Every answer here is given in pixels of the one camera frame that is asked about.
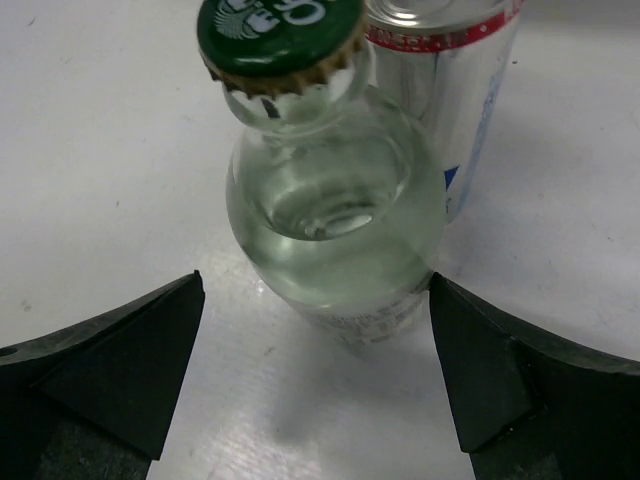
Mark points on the rear red silver can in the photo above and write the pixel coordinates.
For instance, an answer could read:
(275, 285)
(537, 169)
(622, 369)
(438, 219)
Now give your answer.
(443, 61)

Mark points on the clear glass bottle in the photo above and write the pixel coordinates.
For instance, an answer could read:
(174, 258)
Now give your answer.
(333, 192)

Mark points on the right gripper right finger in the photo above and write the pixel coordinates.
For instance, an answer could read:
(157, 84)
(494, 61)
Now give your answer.
(527, 403)

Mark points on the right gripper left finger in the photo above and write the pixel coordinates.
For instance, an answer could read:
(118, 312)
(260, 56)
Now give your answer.
(96, 400)

